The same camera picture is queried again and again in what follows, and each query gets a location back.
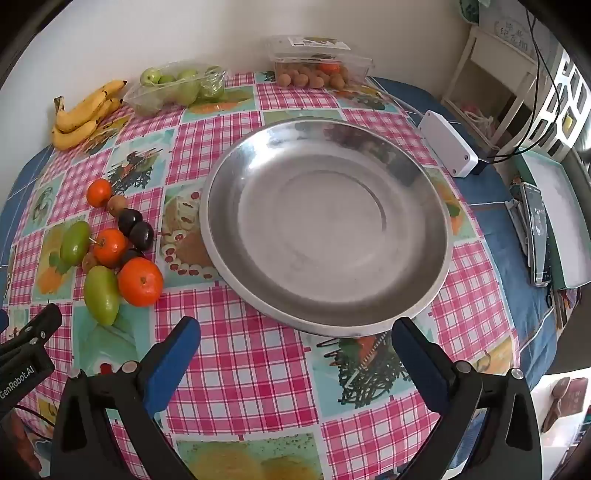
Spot white shelf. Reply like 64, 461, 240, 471
441, 23, 541, 153

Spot clear plastic lidded box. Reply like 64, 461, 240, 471
268, 36, 374, 88

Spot pink checkered tablecloth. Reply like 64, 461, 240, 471
0, 69, 520, 480

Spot pile of longans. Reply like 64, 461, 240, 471
276, 65, 349, 89

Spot small tangerine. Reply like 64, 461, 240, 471
87, 179, 113, 208

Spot large orange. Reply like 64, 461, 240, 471
117, 257, 164, 307

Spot large steel basin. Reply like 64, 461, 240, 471
199, 118, 452, 337

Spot white cable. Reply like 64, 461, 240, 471
367, 84, 428, 123

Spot tangerine with toothpick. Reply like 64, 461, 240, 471
89, 228, 129, 267

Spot brown slipper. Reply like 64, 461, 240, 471
541, 376, 589, 435

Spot smartphone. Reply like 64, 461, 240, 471
521, 182, 552, 287

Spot yellow banana bunch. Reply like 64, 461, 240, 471
51, 80, 129, 151

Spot white lattice rack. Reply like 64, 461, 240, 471
531, 46, 591, 158

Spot green mango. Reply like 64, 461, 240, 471
84, 266, 122, 326
60, 220, 92, 266

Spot black power cable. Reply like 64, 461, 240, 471
487, 9, 561, 162

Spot pile of green jujubes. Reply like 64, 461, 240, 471
140, 65, 226, 106

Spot clear plastic tray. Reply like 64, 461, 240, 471
122, 62, 228, 116

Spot grey phone stand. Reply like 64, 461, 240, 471
505, 198, 532, 254

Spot pink white net bag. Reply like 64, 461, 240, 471
462, 104, 498, 139

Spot white power box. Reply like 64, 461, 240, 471
418, 110, 479, 178

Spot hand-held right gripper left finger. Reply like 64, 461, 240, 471
48, 316, 202, 480

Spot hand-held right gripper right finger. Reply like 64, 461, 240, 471
392, 316, 543, 480

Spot green rimmed white tray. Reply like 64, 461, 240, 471
515, 150, 585, 291

